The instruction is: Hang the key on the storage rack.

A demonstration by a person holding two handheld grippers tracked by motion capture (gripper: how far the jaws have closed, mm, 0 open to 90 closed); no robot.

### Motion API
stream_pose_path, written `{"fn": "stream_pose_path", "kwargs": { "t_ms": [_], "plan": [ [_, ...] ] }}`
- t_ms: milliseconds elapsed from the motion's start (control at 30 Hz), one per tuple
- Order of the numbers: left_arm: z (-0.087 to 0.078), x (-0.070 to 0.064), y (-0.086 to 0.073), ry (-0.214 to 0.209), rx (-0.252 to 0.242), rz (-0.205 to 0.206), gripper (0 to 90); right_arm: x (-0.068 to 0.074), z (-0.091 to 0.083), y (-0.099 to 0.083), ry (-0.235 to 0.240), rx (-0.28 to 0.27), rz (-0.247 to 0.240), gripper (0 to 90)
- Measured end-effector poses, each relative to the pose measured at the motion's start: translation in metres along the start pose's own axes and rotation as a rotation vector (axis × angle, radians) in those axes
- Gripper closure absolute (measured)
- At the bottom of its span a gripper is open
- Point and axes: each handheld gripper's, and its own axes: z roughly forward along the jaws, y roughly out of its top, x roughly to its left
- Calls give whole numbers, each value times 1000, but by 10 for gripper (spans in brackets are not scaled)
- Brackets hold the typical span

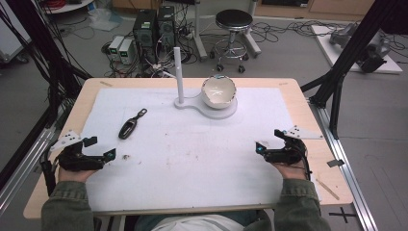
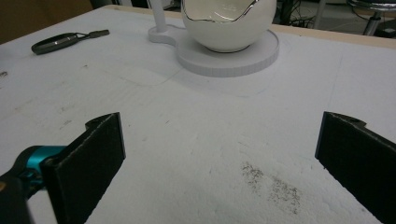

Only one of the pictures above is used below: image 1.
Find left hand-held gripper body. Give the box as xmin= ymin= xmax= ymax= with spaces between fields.
xmin=49 ymin=129 xmax=107 ymax=172

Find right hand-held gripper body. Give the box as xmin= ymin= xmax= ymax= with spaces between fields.
xmin=263 ymin=124 xmax=324 ymax=167

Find person's left hand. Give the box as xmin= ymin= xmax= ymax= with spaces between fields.
xmin=57 ymin=166 xmax=99 ymax=184

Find person's right hand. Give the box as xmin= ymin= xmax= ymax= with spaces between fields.
xmin=272 ymin=161 xmax=311 ymax=182

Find grey tape piece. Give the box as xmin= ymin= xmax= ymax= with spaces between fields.
xmin=326 ymin=158 xmax=345 ymax=168

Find thin wooden stick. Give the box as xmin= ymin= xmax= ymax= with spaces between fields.
xmin=315 ymin=178 xmax=341 ymax=201

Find white table mat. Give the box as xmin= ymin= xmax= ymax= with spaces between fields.
xmin=85 ymin=87 xmax=319 ymax=214

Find white ceramic bowl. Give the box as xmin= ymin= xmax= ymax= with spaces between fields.
xmin=200 ymin=74 xmax=238 ymax=110

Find grey power supply unit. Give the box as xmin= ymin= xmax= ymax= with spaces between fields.
xmin=107 ymin=35 xmax=125 ymax=62
xmin=118 ymin=38 xmax=136 ymax=65

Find white floor board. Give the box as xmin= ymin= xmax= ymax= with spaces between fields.
xmin=310 ymin=23 xmax=404 ymax=75

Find person's torso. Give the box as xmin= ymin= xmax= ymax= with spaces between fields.
xmin=134 ymin=210 xmax=274 ymax=231

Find white desk leg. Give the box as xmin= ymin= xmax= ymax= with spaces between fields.
xmin=242 ymin=0 xmax=263 ymax=60
xmin=191 ymin=0 xmax=209 ymax=63

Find white stand with pole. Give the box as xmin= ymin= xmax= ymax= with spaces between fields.
xmin=172 ymin=46 xmax=239 ymax=120

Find black computer tower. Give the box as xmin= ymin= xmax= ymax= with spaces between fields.
xmin=157 ymin=5 xmax=177 ymax=50
xmin=132 ymin=9 xmax=159 ymax=64

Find grey machine part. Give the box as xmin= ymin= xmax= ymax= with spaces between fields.
xmin=329 ymin=22 xmax=393 ymax=74

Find black round stool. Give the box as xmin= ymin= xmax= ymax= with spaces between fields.
xmin=210 ymin=9 xmax=254 ymax=74

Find clear plastic bag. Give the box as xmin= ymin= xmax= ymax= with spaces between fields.
xmin=88 ymin=7 xmax=124 ymax=33

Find white cabinet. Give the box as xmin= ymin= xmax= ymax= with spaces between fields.
xmin=0 ymin=0 xmax=34 ymax=64

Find white round table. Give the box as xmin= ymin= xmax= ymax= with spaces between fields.
xmin=42 ymin=0 xmax=96 ymax=14

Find right hand-held gripper cable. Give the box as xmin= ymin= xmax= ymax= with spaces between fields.
xmin=300 ymin=143 xmax=313 ymax=181

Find hand-held gripper cable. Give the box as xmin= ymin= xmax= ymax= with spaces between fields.
xmin=300 ymin=143 xmax=313 ymax=181
xmin=39 ymin=153 xmax=58 ymax=197

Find left hand-held gripper cable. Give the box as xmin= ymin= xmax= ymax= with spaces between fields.
xmin=39 ymin=153 xmax=58 ymax=197

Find aluminium rail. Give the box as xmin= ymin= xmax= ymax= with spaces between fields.
xmin=0 ymin=126 xmax=57 ymax=215
xmin=307 ymin=96 xmax=380 ymax=231

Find black floor cables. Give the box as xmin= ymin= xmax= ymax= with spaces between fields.
xmin=252 ymin=19 xmax=362 ymax=45

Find black frame strut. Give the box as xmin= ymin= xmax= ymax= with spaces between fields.
xmin=300 ymin=0 xmax=408 ymax=140
xmin=0 ymin=0 xmax=94 ymax=107

